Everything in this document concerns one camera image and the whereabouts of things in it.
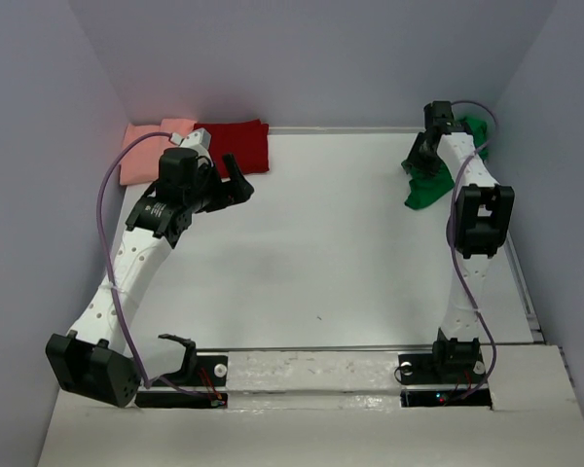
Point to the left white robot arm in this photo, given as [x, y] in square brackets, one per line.
[98, 358]

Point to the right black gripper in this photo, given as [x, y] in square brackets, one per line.
[416, 159]

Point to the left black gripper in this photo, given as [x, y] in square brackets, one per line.
[235, 192]

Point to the folded red t shirt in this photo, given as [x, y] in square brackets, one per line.
[247, 142]

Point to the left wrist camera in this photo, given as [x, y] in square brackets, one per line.
[198, 140]

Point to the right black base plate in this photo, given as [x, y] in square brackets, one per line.
[424, 386]

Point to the green t shirt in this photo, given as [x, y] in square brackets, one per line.
[425, 189]

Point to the folded pink t shirt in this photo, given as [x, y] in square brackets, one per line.
[140, 164]

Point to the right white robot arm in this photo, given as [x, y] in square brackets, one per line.
[477, 227]

